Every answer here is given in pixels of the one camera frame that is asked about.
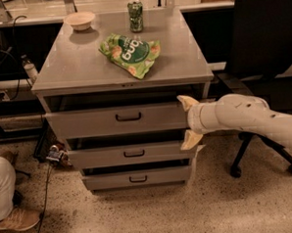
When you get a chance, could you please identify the person leg light trousers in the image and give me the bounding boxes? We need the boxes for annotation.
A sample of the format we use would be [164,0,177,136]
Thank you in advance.
[0,156,16,221]

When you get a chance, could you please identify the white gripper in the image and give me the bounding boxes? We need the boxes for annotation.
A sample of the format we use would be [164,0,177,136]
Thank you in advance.
[177,95,219,151]

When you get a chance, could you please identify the grey bottom drawer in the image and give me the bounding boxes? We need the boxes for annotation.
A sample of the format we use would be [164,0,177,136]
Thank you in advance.
[82,166,192,191]

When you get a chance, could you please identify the tan sneaker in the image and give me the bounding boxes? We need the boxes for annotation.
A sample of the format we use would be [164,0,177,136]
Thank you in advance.
[0,208,41,232]

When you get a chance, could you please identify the plastic water bottle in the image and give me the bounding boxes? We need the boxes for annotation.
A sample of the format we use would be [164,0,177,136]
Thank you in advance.
[22,54,38,83]

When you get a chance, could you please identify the black floor cable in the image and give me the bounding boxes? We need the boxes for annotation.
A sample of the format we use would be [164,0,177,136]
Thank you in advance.
[26,161,58,233]

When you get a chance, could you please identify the green chip bag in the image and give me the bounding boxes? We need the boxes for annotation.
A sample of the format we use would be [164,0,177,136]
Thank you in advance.
[99,34,161,79]

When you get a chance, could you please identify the green soda can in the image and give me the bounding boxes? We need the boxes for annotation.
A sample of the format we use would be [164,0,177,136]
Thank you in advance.
[127,0,143,32]

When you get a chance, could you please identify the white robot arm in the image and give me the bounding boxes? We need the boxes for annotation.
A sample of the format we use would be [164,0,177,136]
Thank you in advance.
[177,93,292,150]

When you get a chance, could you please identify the black office chair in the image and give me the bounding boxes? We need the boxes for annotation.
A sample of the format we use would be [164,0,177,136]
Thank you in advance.
[219,0,292,177]

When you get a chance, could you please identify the grey drawer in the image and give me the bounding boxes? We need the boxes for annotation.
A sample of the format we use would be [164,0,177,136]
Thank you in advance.
[46,101,189,139]
[69,140,196,169]
[82,166,192,191]

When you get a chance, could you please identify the grey middle drawer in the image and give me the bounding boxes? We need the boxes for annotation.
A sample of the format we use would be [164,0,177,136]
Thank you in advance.
[69,140,196,169]

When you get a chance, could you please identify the black hanging cable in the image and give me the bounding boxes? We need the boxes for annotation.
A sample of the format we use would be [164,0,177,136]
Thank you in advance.
[2,15,32,101]

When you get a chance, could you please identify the grey top drawer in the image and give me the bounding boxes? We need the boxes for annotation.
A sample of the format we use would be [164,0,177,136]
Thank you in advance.
[46,101,189,139]

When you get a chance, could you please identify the grey drawer cabinet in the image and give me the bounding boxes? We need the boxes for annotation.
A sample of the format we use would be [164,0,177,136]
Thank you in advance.
[32,9,214,178]

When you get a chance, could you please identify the beige bowl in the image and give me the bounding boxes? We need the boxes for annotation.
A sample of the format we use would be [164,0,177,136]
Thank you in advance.
[64,12,96,31]

